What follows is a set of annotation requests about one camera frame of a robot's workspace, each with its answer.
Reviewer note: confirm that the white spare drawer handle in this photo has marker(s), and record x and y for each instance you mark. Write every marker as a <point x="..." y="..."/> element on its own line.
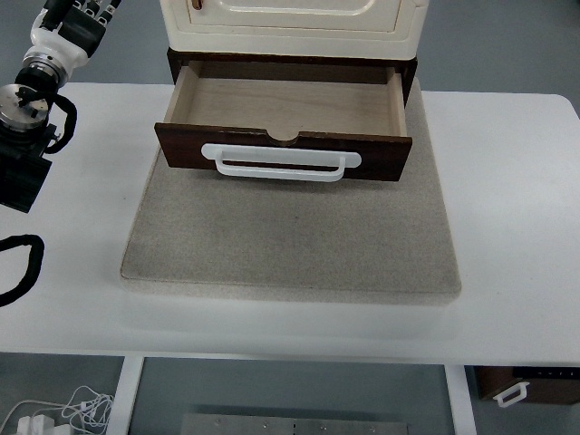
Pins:
<point x="511" y="395"/>

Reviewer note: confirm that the spare brown drawer box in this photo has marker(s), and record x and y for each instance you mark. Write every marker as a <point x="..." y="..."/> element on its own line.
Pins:
<point x="507" y="385"/>

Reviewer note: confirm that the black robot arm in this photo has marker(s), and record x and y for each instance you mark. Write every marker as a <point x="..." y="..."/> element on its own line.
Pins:
<point x="36" y="120"/>

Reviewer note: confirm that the white table leg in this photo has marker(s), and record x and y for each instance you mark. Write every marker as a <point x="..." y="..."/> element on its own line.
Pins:
<point x="125" y="396"/>
<point x="459" y="400"/>

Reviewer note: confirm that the white table leg left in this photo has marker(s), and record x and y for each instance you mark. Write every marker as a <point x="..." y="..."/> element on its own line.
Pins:
<point x="125" y="396"/>

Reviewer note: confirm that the dark wooden drawer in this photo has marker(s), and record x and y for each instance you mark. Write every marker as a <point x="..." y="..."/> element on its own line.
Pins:
<point x="358" y="117"/>

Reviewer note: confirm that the cream upper cabinet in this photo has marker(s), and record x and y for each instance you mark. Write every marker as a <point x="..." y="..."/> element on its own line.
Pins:
<point x="367" y="29"/>

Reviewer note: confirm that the white power adapter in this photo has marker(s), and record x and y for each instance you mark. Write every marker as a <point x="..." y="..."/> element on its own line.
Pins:
<point x="35" y="425"/>

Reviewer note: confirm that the dark wooden cabinet base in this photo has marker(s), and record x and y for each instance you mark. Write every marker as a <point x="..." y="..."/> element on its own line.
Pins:
<point x="294" y="68"/>

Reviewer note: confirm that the white robotic hand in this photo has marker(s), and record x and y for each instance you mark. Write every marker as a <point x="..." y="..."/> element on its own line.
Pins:
<point x="81" y="23"/>

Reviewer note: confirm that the white table leg right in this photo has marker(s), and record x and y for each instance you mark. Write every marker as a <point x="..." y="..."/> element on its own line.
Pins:
<point x="459" y="400"/>

